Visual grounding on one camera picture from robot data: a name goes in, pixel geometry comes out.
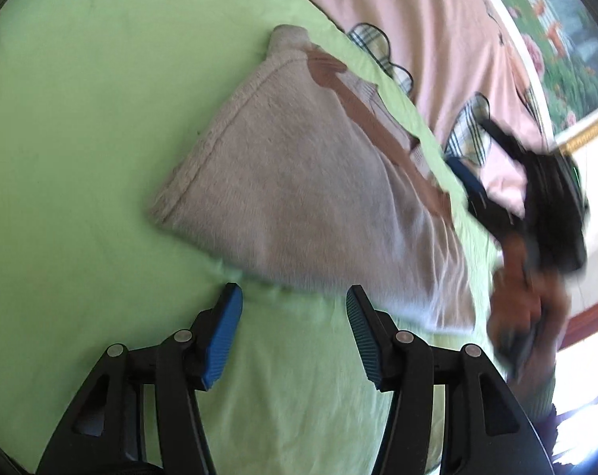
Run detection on beige knit sweater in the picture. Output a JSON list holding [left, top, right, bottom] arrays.
[[151, 25, 475, 333]]

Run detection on right hand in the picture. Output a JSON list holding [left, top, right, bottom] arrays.
[[487, 235, 571, 366]]

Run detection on framed landscape painting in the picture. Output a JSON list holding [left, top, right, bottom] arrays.
[[490, 0, 598, 152]]

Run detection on pink quilt plaid hearts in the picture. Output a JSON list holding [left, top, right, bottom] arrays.
[[310, 0, 545, 215]]

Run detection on green bed sheet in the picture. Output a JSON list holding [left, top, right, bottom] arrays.
[[0, 0, 508, 475]]

